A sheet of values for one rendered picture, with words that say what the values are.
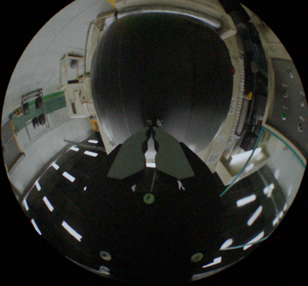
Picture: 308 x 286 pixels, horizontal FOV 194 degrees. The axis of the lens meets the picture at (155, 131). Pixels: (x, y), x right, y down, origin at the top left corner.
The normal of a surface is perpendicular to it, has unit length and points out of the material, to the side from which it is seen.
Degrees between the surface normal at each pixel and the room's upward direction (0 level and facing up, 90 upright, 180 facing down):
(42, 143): 90
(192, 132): 74
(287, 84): 90
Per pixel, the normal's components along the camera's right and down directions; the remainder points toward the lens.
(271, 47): -1.00, 0.03
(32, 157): 0.99, 0.05
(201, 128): 0.03, 0.64
